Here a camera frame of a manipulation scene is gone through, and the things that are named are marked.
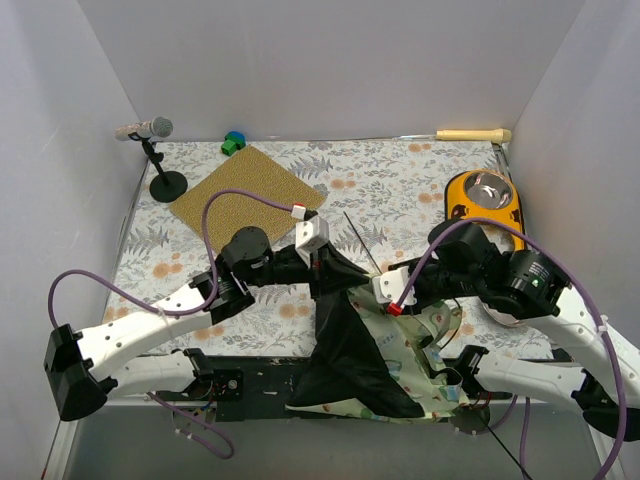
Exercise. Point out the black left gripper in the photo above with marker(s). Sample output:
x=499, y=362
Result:
x=320, y=273

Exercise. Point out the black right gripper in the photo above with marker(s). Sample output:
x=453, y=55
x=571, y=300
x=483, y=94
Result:
x=417, y=279

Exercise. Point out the green avocado print pet tent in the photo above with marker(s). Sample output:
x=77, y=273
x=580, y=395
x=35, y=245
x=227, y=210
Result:
x=353, y=321

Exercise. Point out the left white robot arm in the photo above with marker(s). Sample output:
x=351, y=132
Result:
x=87, y=367

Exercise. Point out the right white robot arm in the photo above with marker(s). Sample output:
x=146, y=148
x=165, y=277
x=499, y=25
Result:
x=600, y=381

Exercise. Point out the loose steel pet bowl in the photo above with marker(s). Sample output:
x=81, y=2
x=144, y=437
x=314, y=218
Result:
x=503, y=319

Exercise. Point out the yellow double pet bowl stand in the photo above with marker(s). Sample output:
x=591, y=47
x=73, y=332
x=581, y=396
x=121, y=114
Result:
x=457, y=205

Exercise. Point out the steel bowl in stand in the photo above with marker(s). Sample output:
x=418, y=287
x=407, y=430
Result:
x=488, y=190

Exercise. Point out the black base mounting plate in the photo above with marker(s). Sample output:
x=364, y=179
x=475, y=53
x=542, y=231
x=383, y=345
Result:
x=260, y=385

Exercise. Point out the green and blue toy block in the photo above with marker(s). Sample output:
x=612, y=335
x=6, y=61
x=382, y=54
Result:
x=233, y=142

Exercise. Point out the grey head microphone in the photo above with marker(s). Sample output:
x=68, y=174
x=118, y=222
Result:
x=159, y=127

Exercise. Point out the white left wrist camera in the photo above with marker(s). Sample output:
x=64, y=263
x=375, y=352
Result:
x=310, y=235

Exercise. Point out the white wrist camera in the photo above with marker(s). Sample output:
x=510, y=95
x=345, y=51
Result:
x=389, y=287
x=310, y=235

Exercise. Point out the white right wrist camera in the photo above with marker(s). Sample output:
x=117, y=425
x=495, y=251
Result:
x=389, y=287

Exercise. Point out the aluminium frame rail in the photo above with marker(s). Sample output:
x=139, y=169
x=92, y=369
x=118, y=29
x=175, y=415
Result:
x=136, y=438

